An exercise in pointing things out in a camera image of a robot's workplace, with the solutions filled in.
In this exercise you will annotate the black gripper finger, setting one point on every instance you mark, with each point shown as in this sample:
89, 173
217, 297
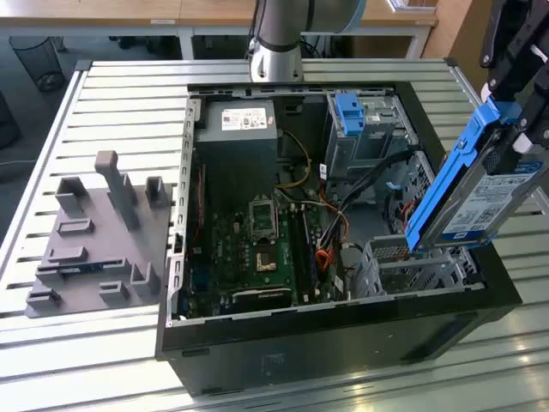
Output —
493, 38
534, 111

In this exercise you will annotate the hard disk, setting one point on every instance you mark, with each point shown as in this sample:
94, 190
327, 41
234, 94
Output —
484, 201

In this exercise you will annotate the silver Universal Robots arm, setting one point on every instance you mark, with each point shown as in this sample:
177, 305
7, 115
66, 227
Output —
279, 43

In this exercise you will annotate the blue drive latch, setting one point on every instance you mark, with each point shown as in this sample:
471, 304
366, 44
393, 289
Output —
348, 116

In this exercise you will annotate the metal optical drive cage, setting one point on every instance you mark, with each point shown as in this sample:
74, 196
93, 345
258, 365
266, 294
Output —
343, 159

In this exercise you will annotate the black RAM stick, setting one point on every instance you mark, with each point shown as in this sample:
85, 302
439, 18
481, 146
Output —
312, 257

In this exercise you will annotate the grey power supply unit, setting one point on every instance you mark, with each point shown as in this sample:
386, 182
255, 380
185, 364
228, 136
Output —
236, 146

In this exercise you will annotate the CPU socket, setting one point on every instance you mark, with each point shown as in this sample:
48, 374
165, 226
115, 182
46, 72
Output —
266, 262

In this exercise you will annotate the black graphics card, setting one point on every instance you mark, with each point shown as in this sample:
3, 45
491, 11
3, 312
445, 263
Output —
261, 299

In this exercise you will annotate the green motherboard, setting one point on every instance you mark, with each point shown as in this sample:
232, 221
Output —
231, 253

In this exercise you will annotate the black open PC case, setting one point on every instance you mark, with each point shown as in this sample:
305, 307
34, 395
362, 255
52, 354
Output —
300, 352

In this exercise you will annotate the wooden desk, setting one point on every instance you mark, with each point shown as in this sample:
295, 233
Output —
128, 10

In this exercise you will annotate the grey parts rack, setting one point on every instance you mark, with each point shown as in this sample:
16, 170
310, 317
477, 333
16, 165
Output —
98, 240

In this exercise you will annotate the black mesh waste bin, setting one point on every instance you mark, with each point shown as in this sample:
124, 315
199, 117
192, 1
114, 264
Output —
36, 60

